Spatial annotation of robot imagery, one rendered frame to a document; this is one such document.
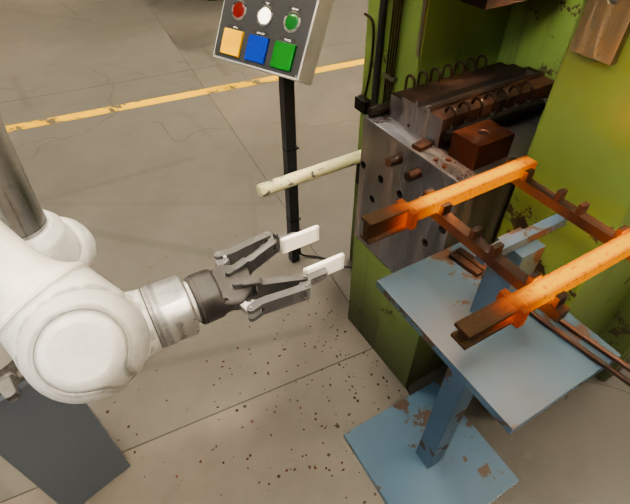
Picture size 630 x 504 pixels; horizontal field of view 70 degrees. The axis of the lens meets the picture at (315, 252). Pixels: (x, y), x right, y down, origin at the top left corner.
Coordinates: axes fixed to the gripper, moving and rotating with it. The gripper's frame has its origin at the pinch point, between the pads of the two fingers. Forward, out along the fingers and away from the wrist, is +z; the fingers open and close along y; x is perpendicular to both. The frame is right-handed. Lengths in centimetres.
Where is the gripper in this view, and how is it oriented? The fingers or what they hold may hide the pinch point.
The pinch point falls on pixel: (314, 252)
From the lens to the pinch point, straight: 71.6
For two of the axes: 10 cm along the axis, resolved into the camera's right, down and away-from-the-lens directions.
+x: 0.0, -7.2, -6.9
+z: 8.6, -3.5, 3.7
